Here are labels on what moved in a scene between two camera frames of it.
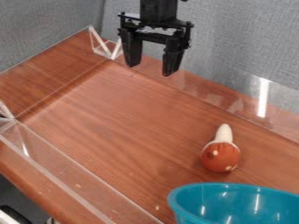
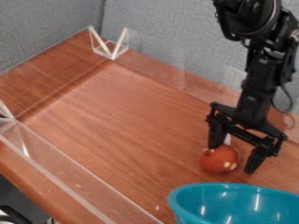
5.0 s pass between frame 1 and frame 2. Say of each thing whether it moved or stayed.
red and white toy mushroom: stayed
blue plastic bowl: stayed
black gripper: moved
